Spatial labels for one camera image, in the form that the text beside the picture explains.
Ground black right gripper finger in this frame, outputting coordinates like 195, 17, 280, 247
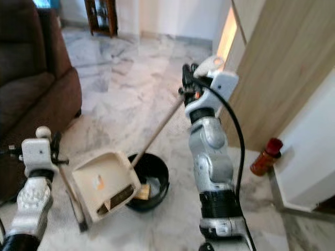
181, 63, 197, 93

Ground cream long-handled broom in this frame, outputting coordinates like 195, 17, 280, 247
130, 55, 225, 202

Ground cream long-handled dustpan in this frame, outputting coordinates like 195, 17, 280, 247
35, 125, 143, 233

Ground dark brown fabric sofa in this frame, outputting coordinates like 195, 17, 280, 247
0, 0, 82, 202

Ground black round waste bin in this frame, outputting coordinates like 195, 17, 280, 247
126, 153, 170, 213

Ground red bottle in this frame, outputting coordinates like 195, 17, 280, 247
250, 137, 284, 176

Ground light wooden wardrobe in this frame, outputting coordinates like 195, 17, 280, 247
214, 0, 335, 152

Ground dark wooden display cabinet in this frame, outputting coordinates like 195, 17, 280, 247
84, 0, 119, 38

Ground white low cabinet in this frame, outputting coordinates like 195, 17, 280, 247
270, 68, 335, 215

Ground bright blue screen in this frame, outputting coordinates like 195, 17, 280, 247
33, 0, 56, 9

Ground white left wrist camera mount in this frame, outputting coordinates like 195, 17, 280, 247
20, 137, 56, 174

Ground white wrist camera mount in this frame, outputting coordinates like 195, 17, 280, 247
185, 70, 239, 119
20, 137, 56, 174

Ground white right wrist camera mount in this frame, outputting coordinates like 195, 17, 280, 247
185, 70, 239, 119

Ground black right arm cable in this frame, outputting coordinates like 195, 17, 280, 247
195, 77, 257, 251

